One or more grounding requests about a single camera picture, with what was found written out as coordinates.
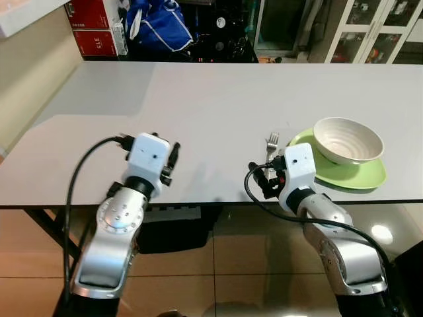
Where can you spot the silver fork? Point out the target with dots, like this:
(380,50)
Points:
(272,140)

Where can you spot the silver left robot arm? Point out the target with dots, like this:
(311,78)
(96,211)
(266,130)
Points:
(109,244)

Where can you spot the green plate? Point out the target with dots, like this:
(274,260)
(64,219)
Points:
(350,175)

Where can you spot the white ribbed bowl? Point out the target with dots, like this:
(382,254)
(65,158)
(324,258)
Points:
(347,142)

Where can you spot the small white box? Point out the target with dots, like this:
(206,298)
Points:
(119,38)

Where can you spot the blue bag white trim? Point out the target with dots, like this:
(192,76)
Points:
(158,26)

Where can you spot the red box white lettering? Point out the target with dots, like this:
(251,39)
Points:
(96,43)

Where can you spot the black storage box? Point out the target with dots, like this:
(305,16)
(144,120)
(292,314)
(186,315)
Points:
(410,284)

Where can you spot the red cardboard box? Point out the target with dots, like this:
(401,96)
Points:
(89,13)

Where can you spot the white glass-door cabinet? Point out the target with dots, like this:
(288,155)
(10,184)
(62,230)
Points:
(370,30)

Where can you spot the white raised bar shelf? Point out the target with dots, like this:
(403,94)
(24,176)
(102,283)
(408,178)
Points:
(26,13)

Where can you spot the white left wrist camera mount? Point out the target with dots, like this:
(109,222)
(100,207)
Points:
(147,155)

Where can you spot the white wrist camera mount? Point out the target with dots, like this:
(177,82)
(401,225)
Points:
(147,155)
(297,168)

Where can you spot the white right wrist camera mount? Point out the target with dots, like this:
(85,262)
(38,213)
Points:
(297,168)

